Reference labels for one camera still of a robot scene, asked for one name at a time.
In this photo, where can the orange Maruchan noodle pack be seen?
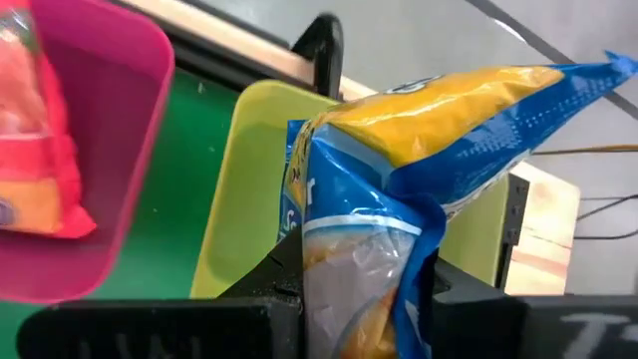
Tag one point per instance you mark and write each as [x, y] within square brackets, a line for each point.
[30, 149]

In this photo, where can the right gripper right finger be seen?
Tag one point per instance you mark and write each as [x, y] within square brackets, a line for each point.
[523, 329]

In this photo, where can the yellow-green plastic bin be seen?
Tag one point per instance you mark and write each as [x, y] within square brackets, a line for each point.
[249, 199]

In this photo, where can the blue Maruchan noodle pack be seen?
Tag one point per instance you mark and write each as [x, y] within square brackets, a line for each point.
[399, 149]

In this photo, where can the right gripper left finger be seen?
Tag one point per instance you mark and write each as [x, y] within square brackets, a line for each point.
[209, 329]

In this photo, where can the red plastic bin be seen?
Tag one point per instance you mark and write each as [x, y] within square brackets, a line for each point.
[124, 149]

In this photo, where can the black frame clamp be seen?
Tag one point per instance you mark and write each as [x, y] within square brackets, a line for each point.
[324, 50]

